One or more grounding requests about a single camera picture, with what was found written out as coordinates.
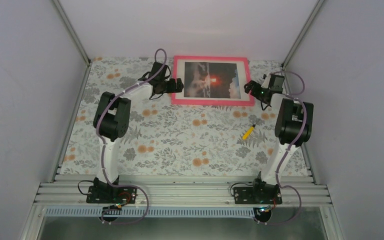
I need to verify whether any pink picture frame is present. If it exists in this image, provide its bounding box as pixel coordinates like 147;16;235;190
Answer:
171;55;255;107

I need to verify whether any yellow screwdriver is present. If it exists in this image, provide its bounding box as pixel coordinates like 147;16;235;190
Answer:
242;124;256;140

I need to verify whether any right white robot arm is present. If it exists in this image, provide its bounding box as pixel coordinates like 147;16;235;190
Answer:
244;71;314;185

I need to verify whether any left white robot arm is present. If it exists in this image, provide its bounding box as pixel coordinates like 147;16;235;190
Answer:
93;62;184;203

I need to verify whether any sunset photo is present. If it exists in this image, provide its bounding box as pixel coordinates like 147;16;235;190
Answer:
183;62;241;99

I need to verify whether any floral table mat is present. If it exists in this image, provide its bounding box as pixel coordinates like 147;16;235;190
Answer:
60;57;278;176

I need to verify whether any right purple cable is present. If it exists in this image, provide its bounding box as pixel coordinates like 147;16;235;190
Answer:
253;70;308;227

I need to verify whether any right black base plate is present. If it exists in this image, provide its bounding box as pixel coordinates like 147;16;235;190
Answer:
229;178;283;205

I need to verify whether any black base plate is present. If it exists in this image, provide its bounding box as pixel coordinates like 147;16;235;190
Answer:
86;177;138;205
229;178;283;205

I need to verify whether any grey slotted cable duct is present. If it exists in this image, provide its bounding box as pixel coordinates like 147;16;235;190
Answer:
44;206;254;219

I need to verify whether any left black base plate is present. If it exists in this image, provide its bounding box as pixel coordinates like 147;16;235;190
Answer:
86;177;138;205

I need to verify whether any aluminium mounting rail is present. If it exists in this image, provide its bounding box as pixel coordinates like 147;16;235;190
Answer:
34;174;332;207

